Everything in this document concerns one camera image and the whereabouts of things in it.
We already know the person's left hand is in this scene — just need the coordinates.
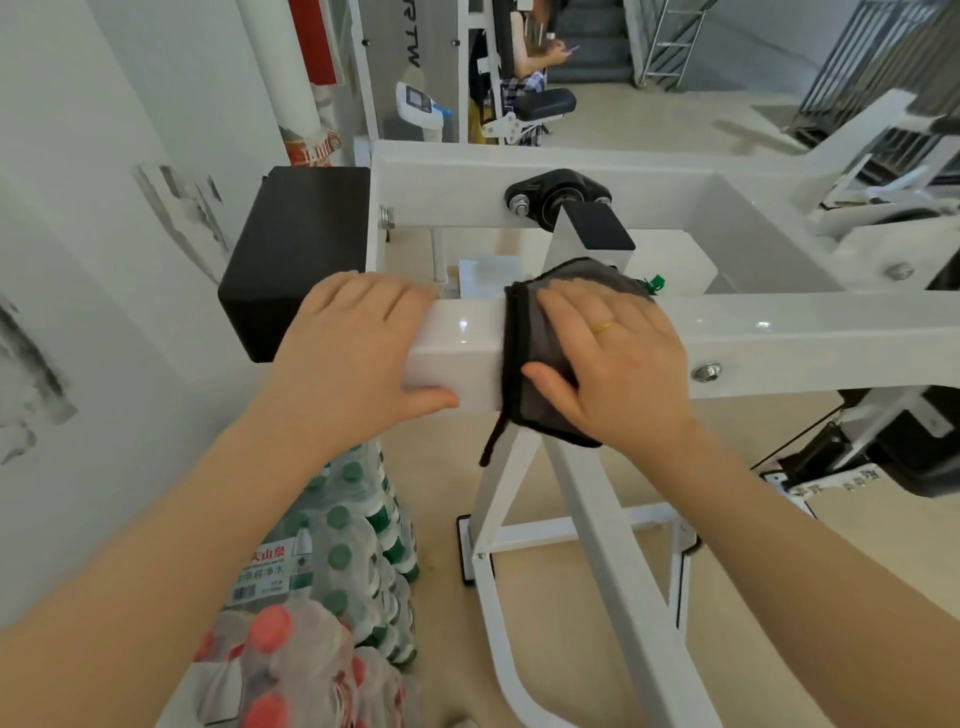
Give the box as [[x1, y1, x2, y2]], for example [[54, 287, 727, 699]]
[[247, 271, 460, 466]]

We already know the person's right hand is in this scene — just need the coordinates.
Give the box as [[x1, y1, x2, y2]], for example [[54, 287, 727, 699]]
[[521, 278, 695, 459]]

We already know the dark grey cleaning cloth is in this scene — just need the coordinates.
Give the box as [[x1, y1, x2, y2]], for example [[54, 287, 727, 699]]
[[478, 257, 658, 468]]

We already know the white gym machine frame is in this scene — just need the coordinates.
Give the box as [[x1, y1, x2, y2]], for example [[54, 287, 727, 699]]
[[363, 88, 960, 728]]

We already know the person's right forearm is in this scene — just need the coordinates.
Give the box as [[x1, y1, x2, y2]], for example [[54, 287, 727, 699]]
[[637, 419, 960, 728]]

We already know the person's left forearm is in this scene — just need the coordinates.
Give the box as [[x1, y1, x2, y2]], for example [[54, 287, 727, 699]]
[[0, 419, 376, 728]]

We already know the white flat floor platform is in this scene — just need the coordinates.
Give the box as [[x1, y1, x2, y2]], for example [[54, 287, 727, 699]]
[[457, 254, 525, 301]]

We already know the stack of water bottle packs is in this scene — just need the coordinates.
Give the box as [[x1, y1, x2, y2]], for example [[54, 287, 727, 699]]
[[153, 442, 421, 728]]

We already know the black bearing housing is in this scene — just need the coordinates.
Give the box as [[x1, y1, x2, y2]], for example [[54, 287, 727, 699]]
[[503, 168, 613, 234]]

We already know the white standing scale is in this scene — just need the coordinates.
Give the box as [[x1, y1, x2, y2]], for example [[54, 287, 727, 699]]
[[395, 80, 455, 144]]

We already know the white vertical pipe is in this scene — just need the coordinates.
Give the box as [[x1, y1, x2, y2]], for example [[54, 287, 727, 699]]
[[236, 0, 343, 168]]

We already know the black padded seat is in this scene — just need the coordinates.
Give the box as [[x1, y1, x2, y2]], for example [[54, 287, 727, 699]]
[[847, 404, 960, 498]]

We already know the dark staircase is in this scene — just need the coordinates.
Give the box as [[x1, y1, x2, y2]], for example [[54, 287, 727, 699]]
[[551, 0, 635, 84]]

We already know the metal step ladder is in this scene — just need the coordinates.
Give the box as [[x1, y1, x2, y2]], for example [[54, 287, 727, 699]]
[[637, 0, 721, 91]]

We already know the black metal rack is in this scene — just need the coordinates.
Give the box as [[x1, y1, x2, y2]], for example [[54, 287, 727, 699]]
[[787, 0, 960, 189]]

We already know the black steel machine cable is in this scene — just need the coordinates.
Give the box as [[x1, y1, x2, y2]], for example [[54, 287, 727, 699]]
[[749, 404, 849, 474]]

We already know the red fire hose cabinet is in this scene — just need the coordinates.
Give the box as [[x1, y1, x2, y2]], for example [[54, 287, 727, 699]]
[[288, 0, 346, 88]]

